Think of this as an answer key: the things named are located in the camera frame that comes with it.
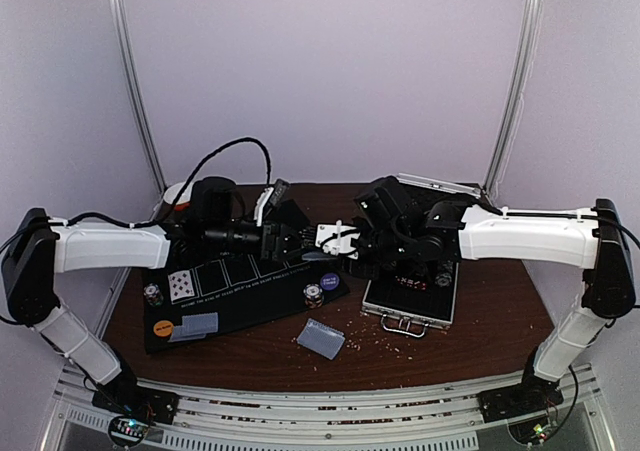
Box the playing card deck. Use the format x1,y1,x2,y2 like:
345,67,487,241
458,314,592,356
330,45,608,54
301,225,339,262

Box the chip row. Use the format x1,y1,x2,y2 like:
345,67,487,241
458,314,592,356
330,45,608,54
434,261,454,287

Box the aluminium poker case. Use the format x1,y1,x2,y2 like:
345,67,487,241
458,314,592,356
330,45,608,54
362,174,487,339

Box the poker chip stack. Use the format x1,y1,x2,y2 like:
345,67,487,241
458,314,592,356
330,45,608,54
143,283,164,308
303,284,324,309

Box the purple small blind button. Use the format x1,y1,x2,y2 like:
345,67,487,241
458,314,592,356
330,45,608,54
320,273,341,291

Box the black poker mat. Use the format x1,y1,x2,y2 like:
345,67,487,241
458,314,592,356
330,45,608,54
139,198,353,356

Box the face-up community card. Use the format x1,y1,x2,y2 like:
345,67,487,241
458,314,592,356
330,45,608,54
168,270,196,304

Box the orange big blind button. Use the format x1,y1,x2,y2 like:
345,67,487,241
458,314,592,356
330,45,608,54
152,320,174,338

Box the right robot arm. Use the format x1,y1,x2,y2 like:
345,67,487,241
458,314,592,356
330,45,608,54
323,195,636,413

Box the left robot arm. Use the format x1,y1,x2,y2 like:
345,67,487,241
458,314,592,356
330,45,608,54
1,208,305,415

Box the red dice in case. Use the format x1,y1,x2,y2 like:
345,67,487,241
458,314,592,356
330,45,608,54
395,275,429,291

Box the orange white bowl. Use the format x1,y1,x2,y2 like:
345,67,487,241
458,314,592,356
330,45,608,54
163,182,193,212

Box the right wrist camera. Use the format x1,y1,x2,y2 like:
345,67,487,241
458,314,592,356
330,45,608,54
354,176,411,229

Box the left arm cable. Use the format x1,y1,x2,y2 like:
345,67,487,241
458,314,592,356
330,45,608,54
64,137,274,227

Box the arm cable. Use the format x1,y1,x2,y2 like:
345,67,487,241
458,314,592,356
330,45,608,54
64,137,274,227
599,210,640,252

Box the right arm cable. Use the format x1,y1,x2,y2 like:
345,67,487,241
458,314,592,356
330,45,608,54
599,210,640,252

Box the right aluminium frame post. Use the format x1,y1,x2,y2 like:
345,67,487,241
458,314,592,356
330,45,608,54
484,0,543,199

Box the aluminium frame post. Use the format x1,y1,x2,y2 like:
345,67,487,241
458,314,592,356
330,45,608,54
108,0,167,194
484,0,543,199

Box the left aluminium frame post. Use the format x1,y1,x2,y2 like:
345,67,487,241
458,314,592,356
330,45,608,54
108,0,167,194

